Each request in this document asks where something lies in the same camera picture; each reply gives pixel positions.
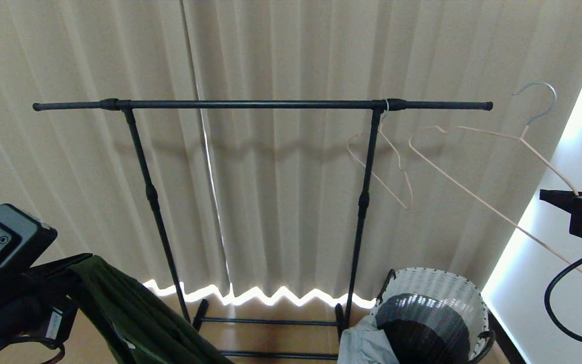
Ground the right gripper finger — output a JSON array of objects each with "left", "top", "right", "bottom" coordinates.
[{"left": 540, "top": 189, "right": 579, "bottom": 213}]

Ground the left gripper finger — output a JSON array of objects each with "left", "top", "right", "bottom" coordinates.
[{"left": 28, "top": 254, "right": 93, "bottom": 292}]

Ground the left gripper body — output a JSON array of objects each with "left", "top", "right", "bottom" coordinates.
[{"left": 0, "top": 276, "right": 79, "bottom": 354}]

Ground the pink clothes hanger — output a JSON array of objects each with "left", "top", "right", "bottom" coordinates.
[
  {"left": 347, "top": 114, "right": 414, "bottom": 210},
  {"left": 408, "top": 82, "right": 582, "bottom": 287}
]

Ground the green printed shirt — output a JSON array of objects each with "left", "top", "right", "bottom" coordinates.
[{"left": 69, "top": 255, "right": 233, "bottom": 364}]

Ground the white laundry basket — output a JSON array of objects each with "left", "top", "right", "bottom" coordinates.
[{"left": 369, "top": 267, "right": 496, "bottom": 364}]

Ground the black clothes rack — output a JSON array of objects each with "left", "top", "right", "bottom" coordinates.
[{"left": 32, "top": 98, "right": 494, "bottom": 360}]

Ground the pale grey garment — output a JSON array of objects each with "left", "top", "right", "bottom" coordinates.
[{"left": 338, "top": 314, "right": 400, "bottom": 364}]

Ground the beige curtain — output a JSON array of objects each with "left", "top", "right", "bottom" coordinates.
[{"left": 0, "top": 0, "right": 582, "bottom": 309}]

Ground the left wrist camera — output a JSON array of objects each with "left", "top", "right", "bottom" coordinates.
[{"left": 0, "top": 201, "right": 58, "bottom": 281}]

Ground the black cable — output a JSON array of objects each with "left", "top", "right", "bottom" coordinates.
[{"left": 545, "top": 238, "right": 582, "bottom": 347}]

